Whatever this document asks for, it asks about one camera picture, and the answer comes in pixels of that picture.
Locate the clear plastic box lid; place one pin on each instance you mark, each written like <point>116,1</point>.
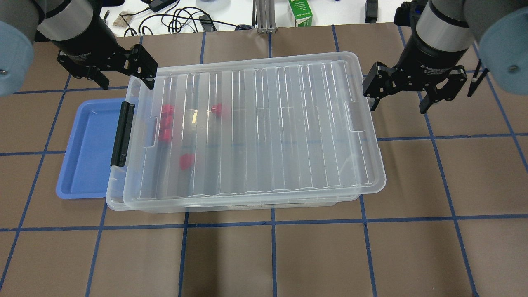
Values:
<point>255,128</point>

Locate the black power adapter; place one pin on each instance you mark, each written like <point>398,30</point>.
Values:
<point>159,5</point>

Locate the aluminium frame post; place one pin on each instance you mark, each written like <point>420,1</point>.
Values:
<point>263,16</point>

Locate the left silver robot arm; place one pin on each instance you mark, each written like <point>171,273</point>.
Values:
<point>56,20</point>

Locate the green white carton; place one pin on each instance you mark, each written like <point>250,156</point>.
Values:
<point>300,13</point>

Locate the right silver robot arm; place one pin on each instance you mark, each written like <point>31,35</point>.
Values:
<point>441,33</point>

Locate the blue plastic tray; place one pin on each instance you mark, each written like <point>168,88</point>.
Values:
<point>87,160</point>

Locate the red block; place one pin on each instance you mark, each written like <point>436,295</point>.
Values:
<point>186,161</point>
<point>166,122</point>
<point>167,109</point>
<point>165,135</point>
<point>221,110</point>

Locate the clear plastic storage box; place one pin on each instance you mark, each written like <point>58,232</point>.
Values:
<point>123,194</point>

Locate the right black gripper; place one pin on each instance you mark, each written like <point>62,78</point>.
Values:
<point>432,57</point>

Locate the black box latch handle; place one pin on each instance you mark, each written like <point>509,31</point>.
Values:
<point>122,136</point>

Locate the black device on desk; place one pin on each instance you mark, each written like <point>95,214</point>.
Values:
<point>371,11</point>

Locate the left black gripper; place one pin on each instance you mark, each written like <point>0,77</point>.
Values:
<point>91,46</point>

